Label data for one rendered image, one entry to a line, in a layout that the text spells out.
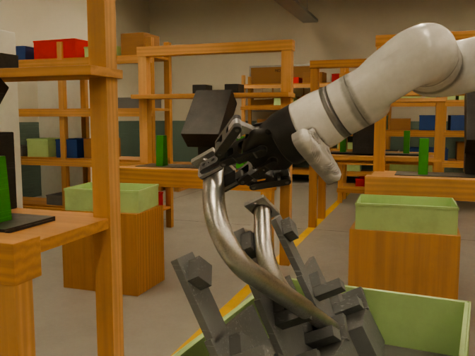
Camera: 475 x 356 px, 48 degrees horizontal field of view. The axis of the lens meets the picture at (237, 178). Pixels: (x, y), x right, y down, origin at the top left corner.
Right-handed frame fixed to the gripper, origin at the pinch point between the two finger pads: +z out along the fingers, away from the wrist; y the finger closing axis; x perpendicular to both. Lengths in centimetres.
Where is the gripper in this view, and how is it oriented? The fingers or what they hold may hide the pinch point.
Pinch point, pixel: (218, 175)
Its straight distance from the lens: 75.6
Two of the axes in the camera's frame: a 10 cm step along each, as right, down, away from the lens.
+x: 0.2, 7.1, -7.0
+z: -8.1, 4.3, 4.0
